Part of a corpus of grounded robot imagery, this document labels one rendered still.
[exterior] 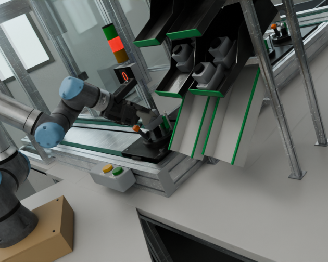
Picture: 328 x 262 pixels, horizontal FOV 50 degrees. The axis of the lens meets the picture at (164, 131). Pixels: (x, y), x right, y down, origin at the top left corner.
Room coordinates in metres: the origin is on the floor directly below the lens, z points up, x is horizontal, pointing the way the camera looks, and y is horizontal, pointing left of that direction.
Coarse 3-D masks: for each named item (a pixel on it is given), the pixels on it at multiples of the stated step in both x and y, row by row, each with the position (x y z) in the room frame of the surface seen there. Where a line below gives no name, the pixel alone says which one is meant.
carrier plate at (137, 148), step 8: (136, 144) 1.29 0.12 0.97; (168, 144) 1.17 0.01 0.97; (128, 152) 1.25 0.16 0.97; (136, 152) 1.22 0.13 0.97; (144, 152) 1.19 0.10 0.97; (152, 152) 1.16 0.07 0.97; (160, 152) 1.13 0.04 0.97; (168, 152) 1.11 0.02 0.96; (144, 160) 1.16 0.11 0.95; (152, 160) 1.12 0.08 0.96; (160, 160) 1.09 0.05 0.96
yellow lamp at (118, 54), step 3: (123, 48) 1.46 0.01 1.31; (117, 51) 1.45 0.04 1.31; (120, 51) 1.45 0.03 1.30; (123, 51) 1.46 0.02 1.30; (114, 54) 1.47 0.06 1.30; (117, 54) 1.46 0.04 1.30; (120, 54) 1.45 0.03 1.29; (123, 54) 1.46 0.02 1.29; (126, 54) 1.46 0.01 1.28; (117, 57) 1.46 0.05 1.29; (120, 57) 1.45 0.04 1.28; (123, 57) 1.45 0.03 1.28; (126, 57) 1.46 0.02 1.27; (117, 60) 1.47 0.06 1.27; (120, 60) 1.45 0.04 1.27; (123, 60) 1.45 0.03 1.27; (126, 60) 1.46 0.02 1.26
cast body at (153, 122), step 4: (148, 108) 1.27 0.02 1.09; (156, 112) 1.25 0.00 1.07; (152, 116) 1.23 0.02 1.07; (160, 116) 1.25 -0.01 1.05; (152, 120) 1.23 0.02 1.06; (156, 120) 1.24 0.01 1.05; (160, 120) 1.25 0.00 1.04; (148, 124) 1.22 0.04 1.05; (152, 124) 1.22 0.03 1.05; (156, 124) 1.23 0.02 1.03; (148, 128) 1.23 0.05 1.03; (152, 128) 1.22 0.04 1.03
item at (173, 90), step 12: (204, 36) 0.99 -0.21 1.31; (192, 48) 1.11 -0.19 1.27; (204, 48) 0.98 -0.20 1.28; (204, 60) 0.98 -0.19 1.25; (168, 72) 1.07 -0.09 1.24; (180, 72) 1.05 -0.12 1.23; (192, 72) 0.96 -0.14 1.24; (168, 84) 1.05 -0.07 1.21; (180, 84) 0.99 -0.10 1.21; (168, 96) 0.99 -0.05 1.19; (180, 96) 0.93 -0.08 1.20
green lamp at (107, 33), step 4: (112, 24) 1.47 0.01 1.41; (104, 28) 1.46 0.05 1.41; (108, 28) 1.45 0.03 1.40; (112, 28) 1.46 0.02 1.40; (104, 32) 1.47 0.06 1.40; (108, 32) 1.45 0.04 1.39; (112, 32) 1.45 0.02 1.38; (116, 32) 1.47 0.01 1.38; (108, 36) 1.46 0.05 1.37; (112, 36) 1.45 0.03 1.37; (116, 36) 1.46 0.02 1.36; (108, 40) 1.46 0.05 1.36
